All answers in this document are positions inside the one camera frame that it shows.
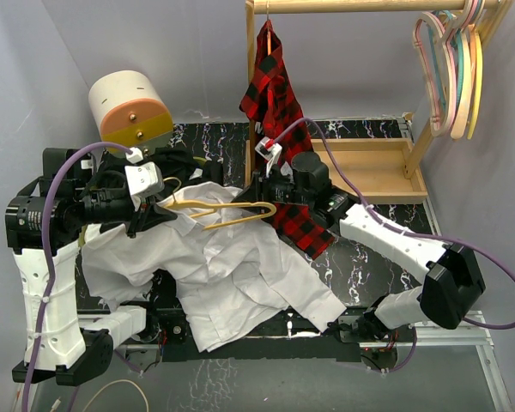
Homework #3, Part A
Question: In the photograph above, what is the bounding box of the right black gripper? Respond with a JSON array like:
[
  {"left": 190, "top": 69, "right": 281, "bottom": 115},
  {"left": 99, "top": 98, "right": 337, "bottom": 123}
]
[{"left": 230, "top": 164, "right": 312, "bottom": 215}]

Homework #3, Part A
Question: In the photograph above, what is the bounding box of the thin natural wooden hanger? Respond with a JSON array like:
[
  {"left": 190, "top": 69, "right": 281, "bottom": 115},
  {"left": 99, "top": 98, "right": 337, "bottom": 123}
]
[{"left": 158, "top": 182, "right": 277, "bottom": 230}]

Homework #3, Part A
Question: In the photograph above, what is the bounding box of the white button-up shirt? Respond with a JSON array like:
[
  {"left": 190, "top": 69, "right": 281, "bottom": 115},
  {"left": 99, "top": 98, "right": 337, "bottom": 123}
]
[{"left": 80, "top": 180, "right": 348, "bottom": 354}]

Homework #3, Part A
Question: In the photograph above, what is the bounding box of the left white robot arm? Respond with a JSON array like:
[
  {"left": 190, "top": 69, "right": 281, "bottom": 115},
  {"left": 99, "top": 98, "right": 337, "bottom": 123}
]
[{"left": 5, "top": 142, "right": 175, "bottom": 386}]

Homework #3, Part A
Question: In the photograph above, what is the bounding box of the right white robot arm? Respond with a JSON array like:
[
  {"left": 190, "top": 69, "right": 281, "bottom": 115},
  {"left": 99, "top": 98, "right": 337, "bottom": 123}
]
[{"left": 235, "top": 152, "right": 486, "bottom": 341}]

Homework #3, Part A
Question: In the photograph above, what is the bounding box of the red black plaid shirt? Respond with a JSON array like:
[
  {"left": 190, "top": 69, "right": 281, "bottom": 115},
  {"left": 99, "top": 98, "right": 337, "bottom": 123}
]
[{"left": 239, "top": 23, "right": 334, "bottom": 259}]

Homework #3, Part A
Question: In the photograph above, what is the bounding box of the orange wooden hanger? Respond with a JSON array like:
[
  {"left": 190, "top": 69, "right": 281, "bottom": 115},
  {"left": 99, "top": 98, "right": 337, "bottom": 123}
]
[{"left": 265, "top": 0, "right": 280, "bottom": 57}]

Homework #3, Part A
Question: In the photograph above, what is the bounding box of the natural wide wooden hanger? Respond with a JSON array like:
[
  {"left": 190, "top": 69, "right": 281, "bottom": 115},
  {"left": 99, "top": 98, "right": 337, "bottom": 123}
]
[{"left": 437, "top": 0, "right": 501, "bottom": 141}]

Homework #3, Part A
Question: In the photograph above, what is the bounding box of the teal wooden hanger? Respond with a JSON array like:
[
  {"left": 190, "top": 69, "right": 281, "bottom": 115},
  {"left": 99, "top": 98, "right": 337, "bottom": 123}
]
[{"left": 428, "top": 0, "right": 486, "bottom": 125}]

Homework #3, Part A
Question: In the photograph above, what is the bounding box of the yellow wooden hanger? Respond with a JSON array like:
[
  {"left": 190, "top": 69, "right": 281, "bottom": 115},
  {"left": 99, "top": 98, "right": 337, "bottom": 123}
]
[{"left": 466, "top": 0, "right": 514, "bottom": 141}]

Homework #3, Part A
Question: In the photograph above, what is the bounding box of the black garment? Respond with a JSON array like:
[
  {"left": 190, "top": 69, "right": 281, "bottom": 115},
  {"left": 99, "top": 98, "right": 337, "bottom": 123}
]
[{"left": 78, "top": 147, "right": 224, "bottom": 199}]

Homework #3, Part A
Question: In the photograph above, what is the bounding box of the cream cylinder with coloured lid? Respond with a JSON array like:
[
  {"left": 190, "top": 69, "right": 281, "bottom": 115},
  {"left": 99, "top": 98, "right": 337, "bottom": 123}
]
[{"left": 88, "top": 70, "right": 173, "bottom": 155}]

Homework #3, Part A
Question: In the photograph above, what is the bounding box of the wooden clothes rack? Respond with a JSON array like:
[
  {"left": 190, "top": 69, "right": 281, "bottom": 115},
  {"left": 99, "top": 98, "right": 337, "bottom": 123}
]
[{"left": 245, "top": 1, "right": 498, "bottom": 204}]

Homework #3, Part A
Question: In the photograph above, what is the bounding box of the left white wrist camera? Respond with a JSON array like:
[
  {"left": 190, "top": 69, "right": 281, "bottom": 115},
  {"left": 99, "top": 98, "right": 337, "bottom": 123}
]
[{"left": 124, "top": 148, "right": 164, "bottom": 197}]

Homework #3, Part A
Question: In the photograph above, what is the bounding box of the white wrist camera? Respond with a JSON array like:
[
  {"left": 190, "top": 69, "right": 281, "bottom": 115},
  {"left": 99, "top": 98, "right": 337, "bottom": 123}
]
[
  {"left": 255, "top": 137, "right": 282, "bottom": 177},
  {"left": 124, "top": 148, "right": 164, "bottom": 197}
]

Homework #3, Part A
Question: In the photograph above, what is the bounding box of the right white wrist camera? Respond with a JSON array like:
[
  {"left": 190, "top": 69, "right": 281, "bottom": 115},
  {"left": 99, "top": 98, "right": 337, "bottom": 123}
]
[{"left": 255, "top": 137, "right": 282, "bottom": 177}]

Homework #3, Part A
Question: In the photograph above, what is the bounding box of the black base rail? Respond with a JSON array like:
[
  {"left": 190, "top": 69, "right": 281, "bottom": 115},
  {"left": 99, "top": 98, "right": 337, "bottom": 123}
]
[{"left": 106, "top": 306, "right": 417, "bottom": 366}]

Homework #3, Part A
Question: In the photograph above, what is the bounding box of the cream thin cable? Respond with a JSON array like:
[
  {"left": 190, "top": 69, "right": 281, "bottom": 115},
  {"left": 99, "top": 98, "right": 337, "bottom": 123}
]
[{"left": 49, "top": 378, "right": 150, "bottom": 412}]

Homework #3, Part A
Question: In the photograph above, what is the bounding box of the aluminium table frame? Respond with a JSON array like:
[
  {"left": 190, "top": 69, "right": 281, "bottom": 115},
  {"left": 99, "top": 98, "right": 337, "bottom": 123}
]
[{"left": 10, "top": 119, "right": 514, "bottom": 412}]

